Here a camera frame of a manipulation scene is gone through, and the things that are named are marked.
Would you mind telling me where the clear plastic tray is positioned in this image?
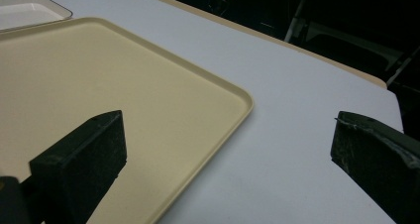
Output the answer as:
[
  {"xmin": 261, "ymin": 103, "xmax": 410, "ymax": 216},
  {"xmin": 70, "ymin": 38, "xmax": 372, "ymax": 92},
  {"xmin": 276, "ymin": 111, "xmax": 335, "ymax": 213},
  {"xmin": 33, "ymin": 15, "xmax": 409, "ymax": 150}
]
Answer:
[{"xmin": 0, "ymin": 0, "xmax": 73, "ymax": 32}]

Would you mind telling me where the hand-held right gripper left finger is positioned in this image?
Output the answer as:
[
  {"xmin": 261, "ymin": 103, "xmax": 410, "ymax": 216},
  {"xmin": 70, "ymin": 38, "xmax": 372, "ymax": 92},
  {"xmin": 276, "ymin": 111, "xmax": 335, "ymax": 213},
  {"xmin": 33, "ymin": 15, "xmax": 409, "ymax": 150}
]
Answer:
[{"xmin": 20, "ymin": 109, "xmax": 128, "ymax": 224}]

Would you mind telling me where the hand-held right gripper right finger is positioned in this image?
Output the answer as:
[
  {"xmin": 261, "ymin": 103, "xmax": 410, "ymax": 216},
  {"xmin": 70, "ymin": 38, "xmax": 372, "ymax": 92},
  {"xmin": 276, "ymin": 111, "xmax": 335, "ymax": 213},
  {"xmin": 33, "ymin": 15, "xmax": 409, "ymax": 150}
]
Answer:
[{"xmin": 330, "ymin": 110, "xmax": 420, "ymax": 224}]

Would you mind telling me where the beige plastic tray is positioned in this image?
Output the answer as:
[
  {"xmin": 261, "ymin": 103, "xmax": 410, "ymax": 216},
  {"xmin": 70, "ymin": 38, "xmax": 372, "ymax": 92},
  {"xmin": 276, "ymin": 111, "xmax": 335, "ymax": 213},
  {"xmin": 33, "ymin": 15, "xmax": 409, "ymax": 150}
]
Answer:
[{"xmin": 0, "ymin": 17, "xmax": 255, "ymax": 224}]

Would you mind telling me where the metal stand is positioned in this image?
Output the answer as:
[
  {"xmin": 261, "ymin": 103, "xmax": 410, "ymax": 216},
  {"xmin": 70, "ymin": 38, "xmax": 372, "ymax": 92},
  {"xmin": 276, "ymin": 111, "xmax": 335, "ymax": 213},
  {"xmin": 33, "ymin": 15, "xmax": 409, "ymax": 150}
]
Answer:
[{"xmin": 283, "ymin": 0, "xmax": 420, "ymax": 88}]

